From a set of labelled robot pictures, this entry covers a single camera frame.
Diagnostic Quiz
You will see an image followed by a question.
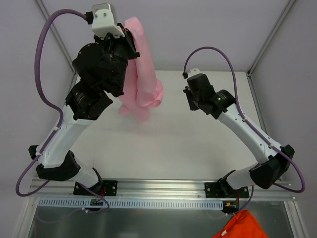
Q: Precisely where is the pink t shirt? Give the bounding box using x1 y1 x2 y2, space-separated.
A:
118 17 163 122

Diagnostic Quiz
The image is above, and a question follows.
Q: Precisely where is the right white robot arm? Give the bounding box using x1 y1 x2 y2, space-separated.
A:
183 69 295 197

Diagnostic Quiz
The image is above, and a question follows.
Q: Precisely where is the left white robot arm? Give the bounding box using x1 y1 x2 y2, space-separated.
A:
29 29 140 195

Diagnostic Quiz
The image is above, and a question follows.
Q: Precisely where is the orange t shirt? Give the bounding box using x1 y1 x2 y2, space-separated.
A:
212 210 268 238

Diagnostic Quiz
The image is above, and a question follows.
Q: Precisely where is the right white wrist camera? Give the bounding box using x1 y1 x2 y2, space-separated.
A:
187 68 202 79

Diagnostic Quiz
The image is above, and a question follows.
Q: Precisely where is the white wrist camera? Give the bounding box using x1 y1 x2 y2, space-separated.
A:
92 2 124 38
187 68 202 79

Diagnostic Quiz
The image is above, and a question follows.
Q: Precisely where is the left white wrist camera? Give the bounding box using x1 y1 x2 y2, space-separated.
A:
92 2 124 38

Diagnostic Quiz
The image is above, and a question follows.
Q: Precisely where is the left aluminium frame post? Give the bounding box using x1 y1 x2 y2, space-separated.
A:
33 0 75 74

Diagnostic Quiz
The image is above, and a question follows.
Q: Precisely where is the aluminium frame post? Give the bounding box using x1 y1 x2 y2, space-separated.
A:
247 0 297 75
33 0 75 74

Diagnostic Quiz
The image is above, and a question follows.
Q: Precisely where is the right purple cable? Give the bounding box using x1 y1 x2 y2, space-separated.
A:
182 46 306 211

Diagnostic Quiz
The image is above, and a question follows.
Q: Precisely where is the purple cable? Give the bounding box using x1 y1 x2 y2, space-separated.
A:
182 46 306 211
15 8 110 213

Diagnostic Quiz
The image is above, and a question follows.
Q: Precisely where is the right aluminium frame post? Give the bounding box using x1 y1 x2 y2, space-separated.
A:
247 0 297 75

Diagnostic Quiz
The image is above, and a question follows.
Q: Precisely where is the slotted cable duct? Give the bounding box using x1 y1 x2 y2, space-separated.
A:
38 197 223 210

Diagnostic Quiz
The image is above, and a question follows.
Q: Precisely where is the aluminium mounting rail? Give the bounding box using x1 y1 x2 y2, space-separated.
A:
35 178 296 201

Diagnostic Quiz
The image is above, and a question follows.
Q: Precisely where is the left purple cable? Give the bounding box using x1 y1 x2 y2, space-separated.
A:
15 8 110 213

